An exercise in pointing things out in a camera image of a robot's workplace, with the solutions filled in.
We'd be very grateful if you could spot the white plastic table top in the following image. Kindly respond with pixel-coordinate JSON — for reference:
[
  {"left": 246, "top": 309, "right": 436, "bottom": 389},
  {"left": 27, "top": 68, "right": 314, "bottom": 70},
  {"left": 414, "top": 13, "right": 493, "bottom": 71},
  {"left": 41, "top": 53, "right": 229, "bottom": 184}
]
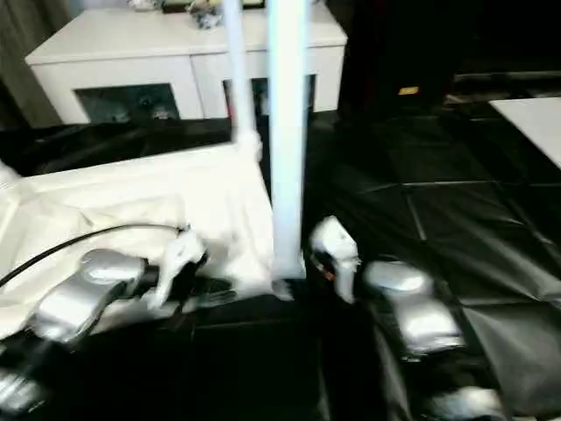
[{"left": 0, "top": 130, "right": 309, "bottom": 339}]

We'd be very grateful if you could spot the white plastic table leg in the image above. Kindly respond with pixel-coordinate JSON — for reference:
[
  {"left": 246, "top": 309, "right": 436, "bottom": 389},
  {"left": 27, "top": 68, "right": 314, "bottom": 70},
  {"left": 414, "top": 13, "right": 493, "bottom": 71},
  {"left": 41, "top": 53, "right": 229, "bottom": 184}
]
[
  {"left": 0, "top": 160, "right": 22, "bottom": 186},
  {"left": 264, "top": 0, "right": 316, "bottom": 282},
  {"left": 222, "top": 0, "right": 265, "bottom": 160}
]

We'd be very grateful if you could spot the black work mat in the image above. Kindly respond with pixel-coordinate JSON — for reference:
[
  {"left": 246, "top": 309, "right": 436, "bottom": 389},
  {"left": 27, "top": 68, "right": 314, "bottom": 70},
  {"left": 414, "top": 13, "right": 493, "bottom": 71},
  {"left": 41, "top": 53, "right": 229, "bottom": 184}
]
[{"left": 0, "top": 100, "right": 561, "bottom": 421}]

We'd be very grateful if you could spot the white cabinet with glass doors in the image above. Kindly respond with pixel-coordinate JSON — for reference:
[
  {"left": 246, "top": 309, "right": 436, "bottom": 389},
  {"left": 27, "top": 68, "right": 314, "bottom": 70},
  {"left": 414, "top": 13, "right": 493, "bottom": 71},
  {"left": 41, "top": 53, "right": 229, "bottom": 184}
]
[{"left": 25, "top": 5, "right": 349, "bottom": 127}]

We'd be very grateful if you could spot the white flat board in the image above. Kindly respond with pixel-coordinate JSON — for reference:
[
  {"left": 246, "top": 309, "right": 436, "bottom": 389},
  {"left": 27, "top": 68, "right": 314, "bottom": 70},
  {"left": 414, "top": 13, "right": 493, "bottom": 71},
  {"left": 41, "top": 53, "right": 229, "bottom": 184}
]
[{"left": 488, "top": 96, "right": 561, "bottom": 171}]

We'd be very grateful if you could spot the black tangled bundle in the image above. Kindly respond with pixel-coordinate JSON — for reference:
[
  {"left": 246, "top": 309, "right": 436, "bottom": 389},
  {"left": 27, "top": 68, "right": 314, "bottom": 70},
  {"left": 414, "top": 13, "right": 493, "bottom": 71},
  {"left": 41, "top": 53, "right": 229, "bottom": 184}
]
[{"left": 191, "top": 3, "right": 225, "bottom": 29}]

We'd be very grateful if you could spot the grey curtain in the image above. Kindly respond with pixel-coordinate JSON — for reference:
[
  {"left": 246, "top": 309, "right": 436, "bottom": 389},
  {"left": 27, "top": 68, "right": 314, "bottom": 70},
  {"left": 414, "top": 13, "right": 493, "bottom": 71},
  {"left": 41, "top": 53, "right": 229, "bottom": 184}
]
[{"left": 0, "top": 0, "right": 81, "bottom": 128}]

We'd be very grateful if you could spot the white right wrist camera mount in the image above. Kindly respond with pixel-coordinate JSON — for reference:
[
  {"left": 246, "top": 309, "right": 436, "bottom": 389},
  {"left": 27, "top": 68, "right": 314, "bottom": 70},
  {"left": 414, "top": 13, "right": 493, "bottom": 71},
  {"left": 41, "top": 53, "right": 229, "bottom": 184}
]
[{"left": 308, "top": 216, "right": 361, "bottom": 304}]

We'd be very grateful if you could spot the black left wrist camera cable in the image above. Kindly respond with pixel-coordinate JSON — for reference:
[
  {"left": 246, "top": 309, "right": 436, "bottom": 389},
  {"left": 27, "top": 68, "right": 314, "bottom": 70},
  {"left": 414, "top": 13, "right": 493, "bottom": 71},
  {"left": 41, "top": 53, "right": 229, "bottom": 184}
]
[{"left": 0, "top": 223, "right": 193, "bottom": 287}]

